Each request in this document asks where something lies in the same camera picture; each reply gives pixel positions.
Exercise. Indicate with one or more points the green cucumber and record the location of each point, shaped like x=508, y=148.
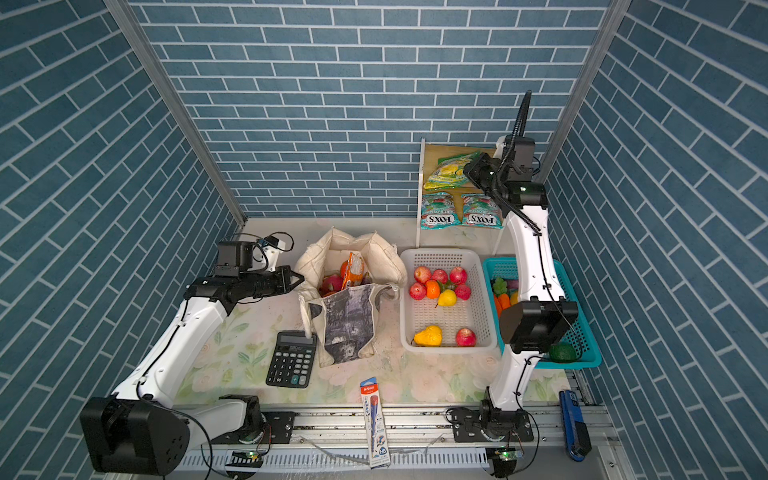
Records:
x=563, y=353

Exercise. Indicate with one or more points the black desk calculator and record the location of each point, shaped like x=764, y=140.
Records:
x=292, y=360

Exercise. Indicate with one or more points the pink dragon fruit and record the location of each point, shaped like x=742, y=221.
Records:
x=331, y=284

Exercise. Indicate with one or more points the blue utility knife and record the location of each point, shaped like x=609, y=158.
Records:
x=577, y=439

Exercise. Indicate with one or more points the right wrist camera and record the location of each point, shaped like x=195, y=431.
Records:
x=518, y=154

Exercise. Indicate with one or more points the red apple centre low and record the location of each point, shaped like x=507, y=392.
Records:
x=440, y=276

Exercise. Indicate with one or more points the small orange tangerine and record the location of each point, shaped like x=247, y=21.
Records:
x=433, y=289

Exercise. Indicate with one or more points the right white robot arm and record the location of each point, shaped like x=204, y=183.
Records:
x=530, y=327

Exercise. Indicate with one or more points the packaged pen blister pack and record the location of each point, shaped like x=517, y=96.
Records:
x=378, y=448

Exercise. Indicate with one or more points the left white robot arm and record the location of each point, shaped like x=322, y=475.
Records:
x=137, y=429

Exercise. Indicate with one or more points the orange carrot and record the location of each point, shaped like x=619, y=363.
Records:
x=500, y=290

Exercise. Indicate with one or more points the white plastic fruit basket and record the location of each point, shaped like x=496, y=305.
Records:
x=474, y=314

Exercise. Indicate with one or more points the green fox's candy bag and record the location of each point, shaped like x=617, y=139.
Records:
x=481, y=211
x=438, y=211

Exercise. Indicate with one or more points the green Fox's candy bag right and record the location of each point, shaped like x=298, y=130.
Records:
x=481, y=211

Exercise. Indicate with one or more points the yellow lemon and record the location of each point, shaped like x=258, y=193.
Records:
x=447, y=298

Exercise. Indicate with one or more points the yellow pear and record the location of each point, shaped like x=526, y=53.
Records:
x=431, y=336

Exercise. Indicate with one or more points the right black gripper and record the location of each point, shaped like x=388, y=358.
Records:
x=476, y=167

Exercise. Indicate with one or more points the beige canvas tote bag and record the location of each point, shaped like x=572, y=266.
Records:
x=345, y=322

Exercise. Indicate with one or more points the teal plastic vegetable basket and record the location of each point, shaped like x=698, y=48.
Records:
x=579, y=336

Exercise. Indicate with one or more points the green yellow candy bag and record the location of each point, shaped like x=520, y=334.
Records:
x=449, y=173

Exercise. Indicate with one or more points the green Fox's candy bag left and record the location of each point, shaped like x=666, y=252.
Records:
x=438, y=211

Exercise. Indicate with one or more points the orange Fox's candy bag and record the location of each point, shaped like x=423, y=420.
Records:
x=353, y=270

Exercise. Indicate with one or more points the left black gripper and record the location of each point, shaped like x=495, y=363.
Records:
x=283, y=284

